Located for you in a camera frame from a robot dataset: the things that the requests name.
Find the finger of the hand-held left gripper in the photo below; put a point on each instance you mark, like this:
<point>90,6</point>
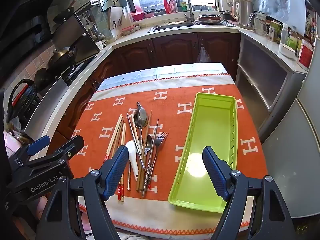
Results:
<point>62,150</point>
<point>37,143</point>

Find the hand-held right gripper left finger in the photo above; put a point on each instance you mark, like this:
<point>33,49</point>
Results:
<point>116,170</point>

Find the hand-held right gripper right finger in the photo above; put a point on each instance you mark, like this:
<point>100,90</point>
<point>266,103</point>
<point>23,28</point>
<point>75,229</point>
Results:
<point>212,170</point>

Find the patterned silver chopstick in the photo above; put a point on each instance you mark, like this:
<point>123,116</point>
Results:
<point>129,176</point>

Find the white ceramic spoon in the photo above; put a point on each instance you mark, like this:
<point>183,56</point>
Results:
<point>131,152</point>

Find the light wooden chopstick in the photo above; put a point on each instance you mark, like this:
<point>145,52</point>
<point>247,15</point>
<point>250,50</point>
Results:
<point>123,135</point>
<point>118,135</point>
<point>113,137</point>

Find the smooth metal chopstick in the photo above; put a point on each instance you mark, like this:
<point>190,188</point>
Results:
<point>135,137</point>

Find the green plastic utensil tray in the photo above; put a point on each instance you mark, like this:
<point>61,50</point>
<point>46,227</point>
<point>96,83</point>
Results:
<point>212,130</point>

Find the ridged metal chopstick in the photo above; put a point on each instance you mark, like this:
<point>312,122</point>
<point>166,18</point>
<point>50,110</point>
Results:
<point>153,145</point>

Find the brown red-banded wooden chopstick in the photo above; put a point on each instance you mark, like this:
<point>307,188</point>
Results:
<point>147,130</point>

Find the metal fork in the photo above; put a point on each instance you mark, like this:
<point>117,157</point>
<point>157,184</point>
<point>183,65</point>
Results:
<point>160,140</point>

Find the large metal spoon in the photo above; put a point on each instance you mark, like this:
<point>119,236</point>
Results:
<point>140,117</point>

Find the dark grey metal utensil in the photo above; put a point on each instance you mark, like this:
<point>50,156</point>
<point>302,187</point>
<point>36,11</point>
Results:
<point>138,104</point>

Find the person's left hand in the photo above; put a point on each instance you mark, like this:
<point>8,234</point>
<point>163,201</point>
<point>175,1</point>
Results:
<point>42,206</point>

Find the orange patterned blanket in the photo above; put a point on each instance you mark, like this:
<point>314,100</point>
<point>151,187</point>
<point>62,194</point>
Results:
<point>175,100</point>

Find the gas stove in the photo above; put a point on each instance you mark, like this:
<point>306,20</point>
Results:
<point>75,71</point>

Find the black wok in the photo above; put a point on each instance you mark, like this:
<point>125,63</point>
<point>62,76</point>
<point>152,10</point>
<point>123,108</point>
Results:
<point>62,56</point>

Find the metal-framed cabinet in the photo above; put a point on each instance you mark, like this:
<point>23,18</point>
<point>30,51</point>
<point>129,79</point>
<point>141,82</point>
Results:
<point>262,75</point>

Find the stainless steel panel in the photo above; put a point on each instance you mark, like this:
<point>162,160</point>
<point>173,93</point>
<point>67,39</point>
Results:
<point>75,35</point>

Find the hanging plastic bag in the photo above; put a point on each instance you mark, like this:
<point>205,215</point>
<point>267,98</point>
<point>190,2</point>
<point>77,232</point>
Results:
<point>203,55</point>

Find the black range hood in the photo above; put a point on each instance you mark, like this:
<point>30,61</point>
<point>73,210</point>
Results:
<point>25,17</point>

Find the dark wooden kitchen cabinets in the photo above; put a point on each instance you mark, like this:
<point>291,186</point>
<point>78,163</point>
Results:
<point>162,50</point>

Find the pink food container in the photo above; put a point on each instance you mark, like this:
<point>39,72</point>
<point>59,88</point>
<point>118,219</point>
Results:
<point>128,30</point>

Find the white bowl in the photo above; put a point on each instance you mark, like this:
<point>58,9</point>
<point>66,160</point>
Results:
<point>287,50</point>

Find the wooden cutting board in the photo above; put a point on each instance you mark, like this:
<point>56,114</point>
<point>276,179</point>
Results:
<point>115,17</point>

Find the red labelled container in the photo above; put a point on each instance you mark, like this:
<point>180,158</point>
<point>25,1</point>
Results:
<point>305,53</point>

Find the stainless steel sink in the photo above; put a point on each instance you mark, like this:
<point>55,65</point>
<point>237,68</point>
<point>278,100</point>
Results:
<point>172,26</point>

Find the stack of dishes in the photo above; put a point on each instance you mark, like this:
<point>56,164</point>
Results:
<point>210,18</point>

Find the pink basin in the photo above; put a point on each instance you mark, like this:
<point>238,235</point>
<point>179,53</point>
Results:
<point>137,16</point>

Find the clear plastic bottle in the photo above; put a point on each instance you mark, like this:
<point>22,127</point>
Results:
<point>284,33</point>

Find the glass pitcher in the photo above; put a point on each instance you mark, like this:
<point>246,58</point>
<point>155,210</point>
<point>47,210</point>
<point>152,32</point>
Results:
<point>260,22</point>

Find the steel electric kettle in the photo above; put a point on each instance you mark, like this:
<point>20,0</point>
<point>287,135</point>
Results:
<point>243,12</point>

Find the metal kitchen faucet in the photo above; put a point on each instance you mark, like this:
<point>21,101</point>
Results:
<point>190,7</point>

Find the red spray bottle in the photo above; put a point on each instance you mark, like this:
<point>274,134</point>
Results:
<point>167,3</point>

